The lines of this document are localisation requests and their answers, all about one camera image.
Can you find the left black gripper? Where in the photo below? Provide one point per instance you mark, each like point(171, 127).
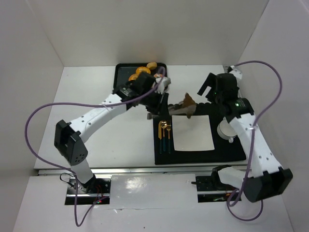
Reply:
point(159, 104)

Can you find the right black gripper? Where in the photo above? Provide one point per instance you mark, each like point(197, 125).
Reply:
point(212, 86)

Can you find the dark brown bread piece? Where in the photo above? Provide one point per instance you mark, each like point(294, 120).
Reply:
point(189, 105)

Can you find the silver metal tongs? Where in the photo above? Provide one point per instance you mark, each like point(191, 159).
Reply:
point(178, 109)

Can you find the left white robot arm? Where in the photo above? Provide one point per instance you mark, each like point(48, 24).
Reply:
point(70, 137)

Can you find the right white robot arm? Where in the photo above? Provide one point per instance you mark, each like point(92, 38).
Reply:
point(268, 178)

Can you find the black bread tray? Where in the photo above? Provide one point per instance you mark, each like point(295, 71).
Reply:
point(124, 70)

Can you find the glazed donut lower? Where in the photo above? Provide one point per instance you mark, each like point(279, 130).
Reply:
point(133, 77)

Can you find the glazed donut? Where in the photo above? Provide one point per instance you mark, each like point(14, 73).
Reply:
point(142, 69)
point(133, 77)

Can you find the white square plate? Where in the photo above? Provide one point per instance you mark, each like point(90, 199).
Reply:
point(192, 134)

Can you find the small round bun top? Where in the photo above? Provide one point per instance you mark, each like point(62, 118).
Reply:
point(151, 65)

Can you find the glazed donut upper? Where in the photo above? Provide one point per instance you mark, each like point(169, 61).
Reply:
point(142, 69)

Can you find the white mug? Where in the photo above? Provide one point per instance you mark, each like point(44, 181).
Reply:
point(225, 131)

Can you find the black placemat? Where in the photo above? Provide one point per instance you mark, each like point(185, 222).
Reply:
point(223, 150)

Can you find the gold spoon green handle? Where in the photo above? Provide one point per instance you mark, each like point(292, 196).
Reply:
point(163, 126)

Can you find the gold knife green handle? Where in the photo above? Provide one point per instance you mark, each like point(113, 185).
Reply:
point(160, 137)

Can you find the gold fork green handle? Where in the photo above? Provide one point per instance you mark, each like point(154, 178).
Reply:
point(168, 128)

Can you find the aluminium rail front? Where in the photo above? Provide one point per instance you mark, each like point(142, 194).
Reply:
point(154, 170)

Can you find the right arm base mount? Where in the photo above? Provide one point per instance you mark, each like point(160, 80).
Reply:
point(210, 192)

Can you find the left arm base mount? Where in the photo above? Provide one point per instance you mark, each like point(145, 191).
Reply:
point(99, 194)

